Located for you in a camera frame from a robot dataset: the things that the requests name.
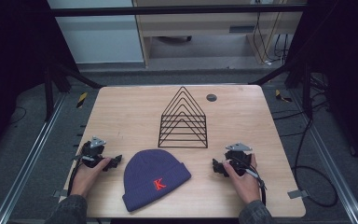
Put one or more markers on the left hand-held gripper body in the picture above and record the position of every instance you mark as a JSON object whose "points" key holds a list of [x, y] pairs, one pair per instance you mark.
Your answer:
{"points": [[92, 152]]}

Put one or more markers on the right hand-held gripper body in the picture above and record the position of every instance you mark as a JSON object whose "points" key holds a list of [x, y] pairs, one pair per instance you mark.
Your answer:
{"points": [[240, 160]]}

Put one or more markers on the person's left hand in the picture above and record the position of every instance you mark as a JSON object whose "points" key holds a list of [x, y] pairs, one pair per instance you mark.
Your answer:
{"points": [[85, 179]]}

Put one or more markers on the person's right hand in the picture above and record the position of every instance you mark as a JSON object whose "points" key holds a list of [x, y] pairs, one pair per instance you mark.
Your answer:
{"points": [[248, 186]]}

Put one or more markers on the purple knit beanie red letter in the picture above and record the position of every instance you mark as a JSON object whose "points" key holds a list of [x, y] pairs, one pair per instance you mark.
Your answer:
{"points": [[150, 177]]}

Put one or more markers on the yellow black striped tape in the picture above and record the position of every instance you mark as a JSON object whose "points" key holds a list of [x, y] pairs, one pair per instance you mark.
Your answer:
{"points": [[81, 100], [280, 95]]}

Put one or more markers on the grey round table grommet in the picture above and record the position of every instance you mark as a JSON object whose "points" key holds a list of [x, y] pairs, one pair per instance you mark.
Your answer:
{"points": [[211, 97]]}

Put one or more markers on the white cabinet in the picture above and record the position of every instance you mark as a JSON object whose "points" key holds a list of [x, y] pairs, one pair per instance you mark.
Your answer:
{"points": [[99, 40]]}

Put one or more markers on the black curtain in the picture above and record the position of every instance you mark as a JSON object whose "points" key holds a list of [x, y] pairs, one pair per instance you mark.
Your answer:
{"points": [[345, 62], [12, 62]]}

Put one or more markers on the light wooden desk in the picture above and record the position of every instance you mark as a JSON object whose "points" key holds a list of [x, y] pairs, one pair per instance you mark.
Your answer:
{"points": [[199, 25]]}

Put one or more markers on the metal floor rail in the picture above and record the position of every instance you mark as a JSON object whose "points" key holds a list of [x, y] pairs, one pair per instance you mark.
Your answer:
{"points": [[28, 161], [332, 161]]}

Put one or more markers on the black frame leg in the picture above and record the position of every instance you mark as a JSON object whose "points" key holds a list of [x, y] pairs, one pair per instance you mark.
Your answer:
{"points": [[48, 93], [306, 90]]}

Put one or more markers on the black horizontal frame bar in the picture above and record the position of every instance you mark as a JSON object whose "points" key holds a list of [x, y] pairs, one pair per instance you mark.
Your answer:
{"points": [[167, 10]]}

